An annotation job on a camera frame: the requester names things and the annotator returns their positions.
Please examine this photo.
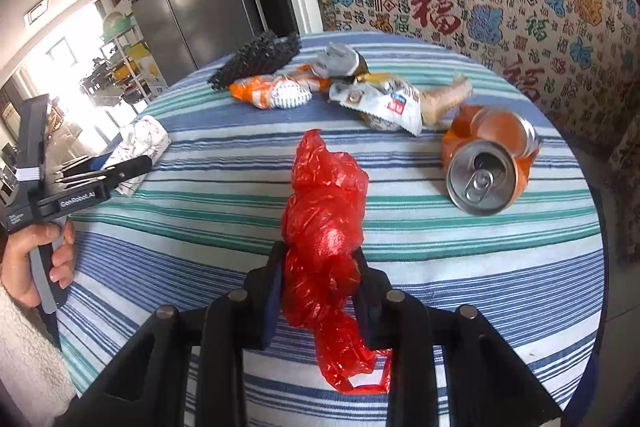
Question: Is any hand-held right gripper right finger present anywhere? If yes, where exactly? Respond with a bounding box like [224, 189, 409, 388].
[350, 248, 564, 427]

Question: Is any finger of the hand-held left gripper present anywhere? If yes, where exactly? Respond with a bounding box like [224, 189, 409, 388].
[59, 155, 153, 196]
[56, 154, 109, 176]

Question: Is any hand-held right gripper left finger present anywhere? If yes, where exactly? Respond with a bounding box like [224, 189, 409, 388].
[87, 239, 289, 427]

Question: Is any white printed packet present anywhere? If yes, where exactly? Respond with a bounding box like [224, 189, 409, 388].
[102, 116, 170, 196]

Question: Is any red plastic bag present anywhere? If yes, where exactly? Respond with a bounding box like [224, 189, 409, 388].
[281, 129, 394, 395]

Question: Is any orange and white wrapper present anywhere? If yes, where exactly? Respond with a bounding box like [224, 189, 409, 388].
[229, 66, 332, 110]

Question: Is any orange drink can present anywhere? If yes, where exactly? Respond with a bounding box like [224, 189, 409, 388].
[441, 104, 542, 216]

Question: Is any tan paper scrap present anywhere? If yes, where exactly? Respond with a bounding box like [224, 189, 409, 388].
[421, 74, 474, 128]

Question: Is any grey wrapper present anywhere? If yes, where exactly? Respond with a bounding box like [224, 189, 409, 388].
[312, 44, 371, 80]

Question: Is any person's left forearm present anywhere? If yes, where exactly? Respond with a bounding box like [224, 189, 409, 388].
[0, 284, 77, 409]

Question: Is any person's left hand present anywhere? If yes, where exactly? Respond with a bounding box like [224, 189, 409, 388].
[0, 219, 77, 309]

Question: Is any striped tablecloth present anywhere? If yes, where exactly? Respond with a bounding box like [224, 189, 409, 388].
[54, 31, 607, 427]

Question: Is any yellow cardboard box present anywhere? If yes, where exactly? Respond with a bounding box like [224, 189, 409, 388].
[125, 44, 169, 96]

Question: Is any white storage rack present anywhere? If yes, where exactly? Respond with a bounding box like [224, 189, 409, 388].
[99, 12, 151, 104]

